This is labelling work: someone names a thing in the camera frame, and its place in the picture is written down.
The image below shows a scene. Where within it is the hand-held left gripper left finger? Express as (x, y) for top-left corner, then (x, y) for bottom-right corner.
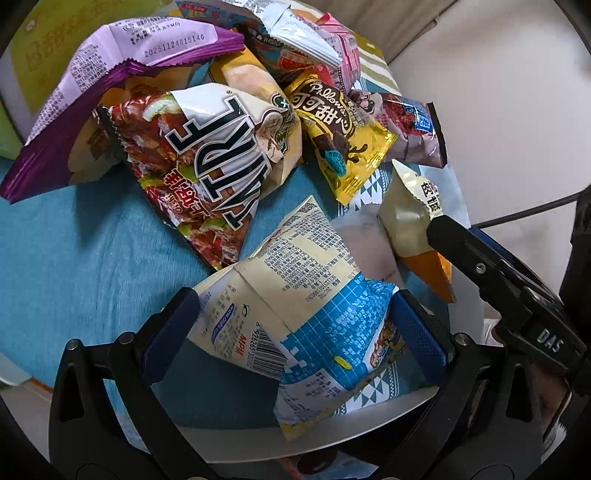
(48, 286), (204, 480)

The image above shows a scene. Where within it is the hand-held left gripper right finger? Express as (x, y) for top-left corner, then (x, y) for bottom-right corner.
(351, 290), (543, 480)

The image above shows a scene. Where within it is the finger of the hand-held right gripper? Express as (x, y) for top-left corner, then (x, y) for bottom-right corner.
(468, 227), (561, 308)
(427, 216), (532, 334)

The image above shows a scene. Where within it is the cream orange snack packet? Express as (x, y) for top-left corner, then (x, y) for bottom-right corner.
(379, 159), (458, 303)

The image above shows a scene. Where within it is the cream blue snack packet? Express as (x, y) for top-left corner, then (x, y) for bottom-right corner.
(187, 196), (409, 441)

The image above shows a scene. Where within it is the pink striped snack packet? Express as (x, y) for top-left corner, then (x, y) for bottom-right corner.
(295, 11), (363, 90)

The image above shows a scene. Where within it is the person's right hand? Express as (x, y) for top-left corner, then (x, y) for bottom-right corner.
(538, 369), (574, 444)

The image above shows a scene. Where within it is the teal patterned cloth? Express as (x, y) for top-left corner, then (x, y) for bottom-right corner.
(0, 157), (472, 430)

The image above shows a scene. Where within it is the dark red grey snack packet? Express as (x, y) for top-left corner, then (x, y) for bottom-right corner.
(348, 90), (448, 169)

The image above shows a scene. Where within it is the yellow cocoa snack packet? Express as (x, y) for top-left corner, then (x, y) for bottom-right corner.
(281, 71), (400, 206)

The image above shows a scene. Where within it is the red white chip bag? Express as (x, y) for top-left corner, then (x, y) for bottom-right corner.
(95, 83), (303, 273)

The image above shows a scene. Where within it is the yellow bread print bag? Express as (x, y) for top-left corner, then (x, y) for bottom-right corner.
(210, 48), (287, 112)

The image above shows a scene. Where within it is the silver red label packet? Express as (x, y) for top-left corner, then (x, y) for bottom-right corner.
(240, 0), (345, 75)

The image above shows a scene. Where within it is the purple chip bag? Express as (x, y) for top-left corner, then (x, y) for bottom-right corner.
(0, 21), (247, 204)

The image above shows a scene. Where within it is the yellow-green printed packet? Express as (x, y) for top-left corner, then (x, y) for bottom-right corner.
(0, 0), (185, 158)

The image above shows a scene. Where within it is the black cable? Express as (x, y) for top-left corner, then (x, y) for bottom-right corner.
(471, 191), (583, 229)

